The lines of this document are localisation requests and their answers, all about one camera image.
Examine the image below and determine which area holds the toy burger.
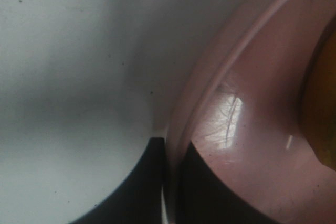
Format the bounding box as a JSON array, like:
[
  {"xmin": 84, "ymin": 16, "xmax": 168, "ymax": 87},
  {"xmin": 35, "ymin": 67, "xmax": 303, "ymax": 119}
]
[{"xmin": 300, "ymin": 24, "xmax": 336, "ymax": 168}]

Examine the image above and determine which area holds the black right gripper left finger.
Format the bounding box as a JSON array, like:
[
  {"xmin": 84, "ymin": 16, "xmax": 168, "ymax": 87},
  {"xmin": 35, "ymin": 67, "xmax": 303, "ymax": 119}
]
[{"xmin": 74, "ymin": 137, "xmax": 166, "ymax": 223}]

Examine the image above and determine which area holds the pink round plate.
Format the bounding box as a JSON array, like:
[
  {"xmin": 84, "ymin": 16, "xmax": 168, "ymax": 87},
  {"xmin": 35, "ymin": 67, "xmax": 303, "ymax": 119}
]
[{"xmin": 164, "ymin": 0, "xmax": 335, "ymax": 223}]

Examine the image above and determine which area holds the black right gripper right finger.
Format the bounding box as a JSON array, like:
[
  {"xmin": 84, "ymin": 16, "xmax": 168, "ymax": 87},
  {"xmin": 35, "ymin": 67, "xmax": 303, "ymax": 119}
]
[{"xmin": 176, "ymin": 143, "xmax": 265, "ymax": 223}]

